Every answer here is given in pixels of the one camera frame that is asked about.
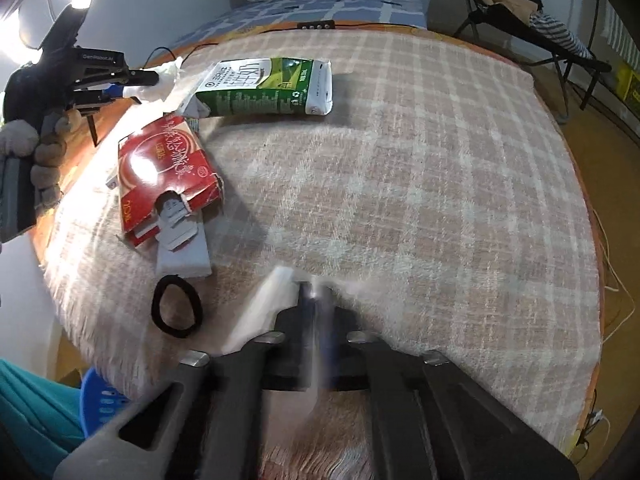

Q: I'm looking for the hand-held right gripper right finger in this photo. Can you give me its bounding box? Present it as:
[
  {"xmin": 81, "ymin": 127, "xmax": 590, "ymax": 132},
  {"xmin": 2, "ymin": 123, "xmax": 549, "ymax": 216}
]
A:
[{"xmin": 319, "ymin": 284, "xmax": 581, "ymax": 480}]

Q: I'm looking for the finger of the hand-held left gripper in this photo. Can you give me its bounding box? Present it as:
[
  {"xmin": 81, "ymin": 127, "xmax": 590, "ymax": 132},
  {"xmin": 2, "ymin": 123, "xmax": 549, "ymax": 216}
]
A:
[
  {"xmin": 75, "ymin": 67, "xmax": 162, "ymax": 88},
  {"xmin": 65, "ymin": 85, "xmax": 127, "ymax": 148}
]

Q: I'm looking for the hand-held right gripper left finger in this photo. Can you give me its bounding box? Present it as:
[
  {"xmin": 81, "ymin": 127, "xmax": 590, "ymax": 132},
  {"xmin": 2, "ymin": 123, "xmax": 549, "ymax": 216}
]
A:
[{"xmin": 52, "ymin": 280, "xmax": 321, "ymax": 480}]

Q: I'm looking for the white wrapper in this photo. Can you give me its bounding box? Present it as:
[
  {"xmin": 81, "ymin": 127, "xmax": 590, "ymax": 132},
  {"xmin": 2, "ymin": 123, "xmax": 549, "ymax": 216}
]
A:
[{"xmin": 122, "ymin": 57, "xmax": 201, "ymax": 111}]

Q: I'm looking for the red cardboard box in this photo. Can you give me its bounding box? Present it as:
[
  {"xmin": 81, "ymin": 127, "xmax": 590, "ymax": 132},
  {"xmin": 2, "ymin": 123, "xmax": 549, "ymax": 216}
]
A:
[{"xmin": 117, "ymin": 115, "xmax": 226, "ymax": 248}]

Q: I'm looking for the green and white milk carton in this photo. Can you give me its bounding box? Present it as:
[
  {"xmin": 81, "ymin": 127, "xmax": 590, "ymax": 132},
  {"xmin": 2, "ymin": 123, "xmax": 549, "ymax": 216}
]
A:
[{"xmin": 177, "ymin": 56, "xmax": 334, "ymax": 120}]

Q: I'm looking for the black hair tie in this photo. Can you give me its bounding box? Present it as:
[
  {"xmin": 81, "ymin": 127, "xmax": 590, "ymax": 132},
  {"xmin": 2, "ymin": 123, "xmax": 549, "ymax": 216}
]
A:
[{"xmin": 151, "ymin": 275, "xmax": 203, "ymax": 339}]

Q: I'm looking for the blue plastic basket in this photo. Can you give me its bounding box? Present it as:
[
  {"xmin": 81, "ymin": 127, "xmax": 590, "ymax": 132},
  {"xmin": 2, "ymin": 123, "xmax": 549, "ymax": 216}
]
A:
[{"xmin": 79, "ymin": 367, "xmax": 133, "ymax": 441}]

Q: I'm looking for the person's left hand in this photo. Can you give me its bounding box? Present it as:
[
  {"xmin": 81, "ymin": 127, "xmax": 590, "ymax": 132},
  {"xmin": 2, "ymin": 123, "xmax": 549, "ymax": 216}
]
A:
[{"xmin": 0, "ymin": 110, "xmax": 83, "ymax": 211}]

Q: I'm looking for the orange tablecloth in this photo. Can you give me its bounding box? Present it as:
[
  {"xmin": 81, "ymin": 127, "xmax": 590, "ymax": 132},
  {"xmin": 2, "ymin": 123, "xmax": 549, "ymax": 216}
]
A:
[{"xmin": 30, "ymin": 20, "xmax": 608, "ymax": 441}]

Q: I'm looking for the bright white lamp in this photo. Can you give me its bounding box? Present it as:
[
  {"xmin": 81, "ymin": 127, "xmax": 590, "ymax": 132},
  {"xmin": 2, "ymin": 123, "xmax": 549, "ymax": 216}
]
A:
[{"xmin": 0, "ymin": 0, "xmax": 98, "ymax": 51}]

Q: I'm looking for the beige plaid blanket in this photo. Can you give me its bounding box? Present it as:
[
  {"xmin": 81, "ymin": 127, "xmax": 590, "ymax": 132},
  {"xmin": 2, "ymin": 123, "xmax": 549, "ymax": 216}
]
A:
[{"xmin": 42, "ymin": 27, "xmax": 603, "ymax": 480}]

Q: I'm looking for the blue checked bed sheet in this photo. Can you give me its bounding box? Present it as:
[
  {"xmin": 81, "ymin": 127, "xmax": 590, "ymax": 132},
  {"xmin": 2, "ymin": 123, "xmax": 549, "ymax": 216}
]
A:
[{"xmin": 175, "ymin": 0, "xmax": 428, "ymax": 46}]

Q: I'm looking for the teal clothing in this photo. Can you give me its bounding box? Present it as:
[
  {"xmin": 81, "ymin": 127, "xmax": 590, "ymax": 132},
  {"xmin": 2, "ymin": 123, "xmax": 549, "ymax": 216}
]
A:
[{"xmin": 0, "ymin": 357, "xmax": 86, "ymax": 480}]

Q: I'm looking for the black folding chair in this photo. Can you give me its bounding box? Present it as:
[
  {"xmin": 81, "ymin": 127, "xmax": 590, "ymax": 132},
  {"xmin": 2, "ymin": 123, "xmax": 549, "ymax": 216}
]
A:
[{"xmin": 452, "ymin": 0, "xmax": 613, "ymax": 111}]

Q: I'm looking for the striped cloth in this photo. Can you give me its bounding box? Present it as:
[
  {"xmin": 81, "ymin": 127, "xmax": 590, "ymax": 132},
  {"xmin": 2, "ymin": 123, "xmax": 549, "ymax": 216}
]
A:
[{"xmin": 527, "ymin": 10, "xmax": 593, "ymax": 58}]

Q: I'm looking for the yellow box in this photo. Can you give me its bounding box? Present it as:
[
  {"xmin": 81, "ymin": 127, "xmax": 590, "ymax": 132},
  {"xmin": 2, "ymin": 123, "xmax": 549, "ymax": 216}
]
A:
[{"xmin": 614, "ymin": 60, "xmax": 640, "ymax": 103}]

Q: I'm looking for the thin black cable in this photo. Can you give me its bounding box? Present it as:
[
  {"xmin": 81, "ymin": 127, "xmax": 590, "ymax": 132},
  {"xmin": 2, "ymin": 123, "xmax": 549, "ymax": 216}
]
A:
[{"xmin": 144, "ymin": 21, "xmax": 301, "ymax": 68}]

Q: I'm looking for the white cable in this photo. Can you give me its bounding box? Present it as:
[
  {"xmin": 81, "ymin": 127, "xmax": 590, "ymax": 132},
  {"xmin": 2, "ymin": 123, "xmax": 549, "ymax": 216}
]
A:
[{"xmin": 592, "ymin": 205, "xmax": 633, "ymax": 341}]

